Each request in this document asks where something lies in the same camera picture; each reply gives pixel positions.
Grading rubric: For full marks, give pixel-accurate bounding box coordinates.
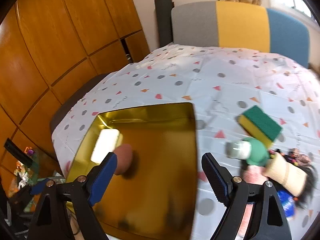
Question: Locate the blue tissue pack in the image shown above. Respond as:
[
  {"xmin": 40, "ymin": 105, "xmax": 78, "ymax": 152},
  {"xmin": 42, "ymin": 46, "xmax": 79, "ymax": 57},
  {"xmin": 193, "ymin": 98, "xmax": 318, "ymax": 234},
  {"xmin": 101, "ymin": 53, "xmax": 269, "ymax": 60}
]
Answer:
[{"xmin": 277, "ymin": 190, "xmax": 295, "ymax": 218}]

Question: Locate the pink towel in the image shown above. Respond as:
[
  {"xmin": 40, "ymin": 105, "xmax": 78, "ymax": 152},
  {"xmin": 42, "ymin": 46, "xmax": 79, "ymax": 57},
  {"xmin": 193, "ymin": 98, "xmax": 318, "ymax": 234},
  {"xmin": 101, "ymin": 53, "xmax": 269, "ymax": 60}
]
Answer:
[{"xmin": 238, "ymin": 165, "xmax": 268, "ymax": 238}]

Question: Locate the beige knit cloth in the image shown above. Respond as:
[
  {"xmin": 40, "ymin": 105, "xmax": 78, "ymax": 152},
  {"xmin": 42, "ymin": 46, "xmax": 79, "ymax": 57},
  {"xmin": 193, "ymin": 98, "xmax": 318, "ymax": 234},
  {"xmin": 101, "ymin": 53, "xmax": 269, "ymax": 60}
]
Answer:
[{"xmin": 263, "ymin": 152, "xmax": 306, "ymax": 197}]

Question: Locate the green powder puff jar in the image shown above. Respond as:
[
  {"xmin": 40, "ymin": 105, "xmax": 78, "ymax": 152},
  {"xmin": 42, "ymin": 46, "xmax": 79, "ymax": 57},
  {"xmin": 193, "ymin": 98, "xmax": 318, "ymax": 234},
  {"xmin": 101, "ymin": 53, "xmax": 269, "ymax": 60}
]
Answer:
[{"xmin": 226, "ymin": 137, "xmax": 269, "ymax": 166}]

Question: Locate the pink patterned scrunchie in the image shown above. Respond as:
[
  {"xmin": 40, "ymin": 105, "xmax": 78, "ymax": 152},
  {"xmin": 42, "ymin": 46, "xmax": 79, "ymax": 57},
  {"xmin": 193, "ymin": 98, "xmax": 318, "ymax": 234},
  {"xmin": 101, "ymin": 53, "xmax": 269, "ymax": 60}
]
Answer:
[{"xmin": 287, "ymin": 148, "xmax": 312, "ymax": 167}]

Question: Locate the brown egg-shaped makeup sponge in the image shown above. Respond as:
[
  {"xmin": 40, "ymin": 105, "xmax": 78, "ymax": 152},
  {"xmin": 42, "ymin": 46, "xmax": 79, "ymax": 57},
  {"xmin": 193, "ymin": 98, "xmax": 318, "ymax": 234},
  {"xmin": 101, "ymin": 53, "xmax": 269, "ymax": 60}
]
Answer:
[{"xmin": 114, "ymin": 144, "xmax": 133, "ymax": 176}]

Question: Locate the green and yellow sponge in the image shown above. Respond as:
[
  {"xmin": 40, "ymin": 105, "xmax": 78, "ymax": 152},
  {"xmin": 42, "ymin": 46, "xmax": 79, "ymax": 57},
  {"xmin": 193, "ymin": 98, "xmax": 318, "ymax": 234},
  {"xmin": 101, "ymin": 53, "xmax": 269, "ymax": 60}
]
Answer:
[{"xmin": 238, "ymin": 105, "xmax": 282, "ymax": 148}]

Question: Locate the black hair wig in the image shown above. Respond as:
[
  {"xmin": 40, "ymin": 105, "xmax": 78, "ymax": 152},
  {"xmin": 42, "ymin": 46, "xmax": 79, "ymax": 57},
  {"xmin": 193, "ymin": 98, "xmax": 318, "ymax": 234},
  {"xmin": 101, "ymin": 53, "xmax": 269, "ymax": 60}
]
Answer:
[{"xmin": 296, "ymin": 164, "xmax": 318, "ymax": 210}]

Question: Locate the gold tray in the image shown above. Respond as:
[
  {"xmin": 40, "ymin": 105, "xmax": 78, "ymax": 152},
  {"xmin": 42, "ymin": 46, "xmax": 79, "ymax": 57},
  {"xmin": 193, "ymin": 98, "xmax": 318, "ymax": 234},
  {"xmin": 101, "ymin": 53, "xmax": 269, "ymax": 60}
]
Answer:
[{"xmin": 67, "ymin": 102, "xmax": 197, "ymax": 239}]

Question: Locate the patterned white tablecloth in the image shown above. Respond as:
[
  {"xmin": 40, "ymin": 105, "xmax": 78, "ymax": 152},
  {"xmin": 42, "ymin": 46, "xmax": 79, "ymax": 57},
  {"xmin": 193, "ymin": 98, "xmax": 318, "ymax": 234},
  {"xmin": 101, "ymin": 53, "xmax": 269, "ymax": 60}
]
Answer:
[{"xmin": 51, "ymin": 43, "xmax": 320, "ymax": 240}]

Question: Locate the wooden wardrobe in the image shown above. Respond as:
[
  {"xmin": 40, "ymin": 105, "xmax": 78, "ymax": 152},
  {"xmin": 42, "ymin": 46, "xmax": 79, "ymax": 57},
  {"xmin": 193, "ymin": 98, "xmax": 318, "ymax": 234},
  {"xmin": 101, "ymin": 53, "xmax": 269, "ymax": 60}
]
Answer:
[{"xmin": 1, "ymin": 0, "xmax": 149, "ymax": 177}]

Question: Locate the grey yellow blue headboard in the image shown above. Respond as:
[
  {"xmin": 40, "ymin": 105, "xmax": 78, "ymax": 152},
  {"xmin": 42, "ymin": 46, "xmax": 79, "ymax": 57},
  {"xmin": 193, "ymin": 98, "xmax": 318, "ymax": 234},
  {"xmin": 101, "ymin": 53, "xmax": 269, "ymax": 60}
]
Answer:
[{"xmin": 171, "ymin": 1, "xmax": 310, "ymax": 67}]

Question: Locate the black rolled mat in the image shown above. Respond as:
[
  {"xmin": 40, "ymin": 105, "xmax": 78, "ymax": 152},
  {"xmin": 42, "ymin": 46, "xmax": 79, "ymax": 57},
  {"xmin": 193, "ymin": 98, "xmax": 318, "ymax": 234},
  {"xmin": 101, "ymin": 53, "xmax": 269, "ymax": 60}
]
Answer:
[{"xmin": 154, "ymin": 0, "xmax": 174, "ymax": 47}]

